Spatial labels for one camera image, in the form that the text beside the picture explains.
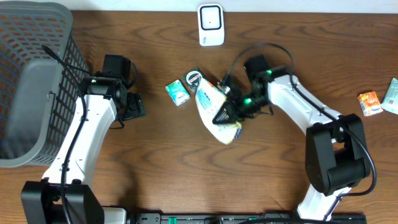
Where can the dark grey plastic mesh basket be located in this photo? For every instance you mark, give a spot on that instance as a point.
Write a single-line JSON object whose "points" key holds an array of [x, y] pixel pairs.
{"points": [[39, 61]]}

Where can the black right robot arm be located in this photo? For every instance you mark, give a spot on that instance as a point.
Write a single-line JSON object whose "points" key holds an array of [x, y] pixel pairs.
{"points": [[337, 161]]}

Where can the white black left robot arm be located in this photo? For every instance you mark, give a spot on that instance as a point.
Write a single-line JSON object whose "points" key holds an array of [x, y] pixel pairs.
{"points": [[64, 194]]}

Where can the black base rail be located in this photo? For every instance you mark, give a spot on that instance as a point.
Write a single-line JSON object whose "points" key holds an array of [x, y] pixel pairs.
{"points": [[269, 217]]}

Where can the white barcode scanner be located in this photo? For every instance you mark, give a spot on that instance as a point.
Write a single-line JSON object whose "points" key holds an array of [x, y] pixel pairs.
{"points": [[210, 25]]}

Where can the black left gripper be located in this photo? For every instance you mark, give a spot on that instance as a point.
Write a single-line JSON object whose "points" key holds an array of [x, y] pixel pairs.
{"points": [[135, 106]]}

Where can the yellow red snack bag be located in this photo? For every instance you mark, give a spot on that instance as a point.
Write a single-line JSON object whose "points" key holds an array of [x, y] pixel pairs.
{"points": [[209, 100]]}

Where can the light teal snack packet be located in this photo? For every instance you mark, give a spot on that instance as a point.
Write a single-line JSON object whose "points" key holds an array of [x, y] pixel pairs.
{"points": [[389, 102]]}

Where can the orange snack packet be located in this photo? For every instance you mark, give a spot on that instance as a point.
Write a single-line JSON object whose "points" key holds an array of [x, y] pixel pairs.
{"points": [[370, 103]]}

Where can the teal white tissue packet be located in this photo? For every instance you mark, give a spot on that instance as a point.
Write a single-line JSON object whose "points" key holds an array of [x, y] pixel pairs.
{"points": [[177, 92]]}

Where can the dark green round packet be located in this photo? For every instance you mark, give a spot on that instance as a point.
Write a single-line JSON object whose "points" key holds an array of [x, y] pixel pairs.
{"points": [[192, 78]]}

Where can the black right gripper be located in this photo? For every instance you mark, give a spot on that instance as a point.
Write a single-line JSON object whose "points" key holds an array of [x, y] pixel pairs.
{"points": [[232, 114]]}

